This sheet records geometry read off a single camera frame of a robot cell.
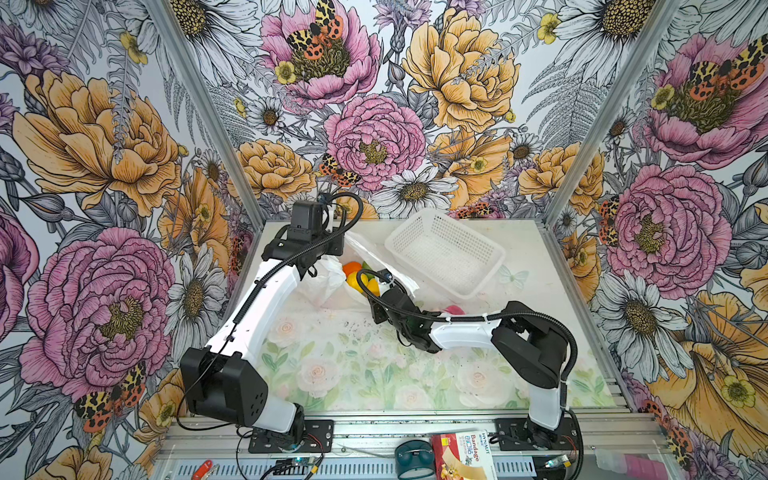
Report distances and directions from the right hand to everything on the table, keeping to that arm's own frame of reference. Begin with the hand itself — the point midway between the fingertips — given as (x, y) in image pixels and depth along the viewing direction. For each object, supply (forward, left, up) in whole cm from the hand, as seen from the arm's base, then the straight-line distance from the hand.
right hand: (376, 302), depth 90 cm
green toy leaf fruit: (+7, +3, +8) cm, 11 cm away
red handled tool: (-39, +40, -7) cm, 56 cm away
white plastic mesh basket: (+24, -24, -7) cm, 34 cm away
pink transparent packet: (-41, -59, -7) cm, 72 cm away
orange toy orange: (+16, +9, -3) cm, 18 cm away
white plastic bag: (-1, +13, +11) cm, 17 cm away
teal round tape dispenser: (-39, -9, 0) cm, 40 cm away
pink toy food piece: (-2, -23, -2) cm, 23 cm away
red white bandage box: (-38, -20, -5) cm, 43 cm away
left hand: (+8, +10, +18) cm, 22 cm away
